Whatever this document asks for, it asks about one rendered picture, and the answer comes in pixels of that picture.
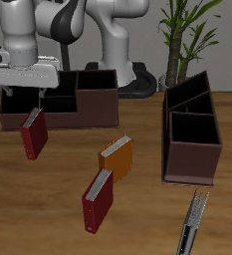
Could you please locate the long dark brown desk caddy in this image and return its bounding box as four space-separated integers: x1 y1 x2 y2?
0 69 120 132

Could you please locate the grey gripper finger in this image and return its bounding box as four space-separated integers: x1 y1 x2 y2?
38 87 48 100
2 85 15 98

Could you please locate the green pot plant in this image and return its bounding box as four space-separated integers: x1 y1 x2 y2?
156 0 224 93

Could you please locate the orange book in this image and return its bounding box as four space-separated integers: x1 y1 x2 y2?
98 132 134 184

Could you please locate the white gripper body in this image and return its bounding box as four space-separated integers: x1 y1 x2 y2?
0 55 61 90

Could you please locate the large red book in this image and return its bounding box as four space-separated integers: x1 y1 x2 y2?
81 166 115 235

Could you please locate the black book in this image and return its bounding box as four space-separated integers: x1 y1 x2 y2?
175 187 210 255

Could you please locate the tall dark brown desk caddy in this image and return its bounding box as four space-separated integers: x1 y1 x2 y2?
160 70 224 189

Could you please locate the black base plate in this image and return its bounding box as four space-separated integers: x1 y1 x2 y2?
84 61 158 100

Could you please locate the small red book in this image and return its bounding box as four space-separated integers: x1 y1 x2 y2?
19 106 50 161

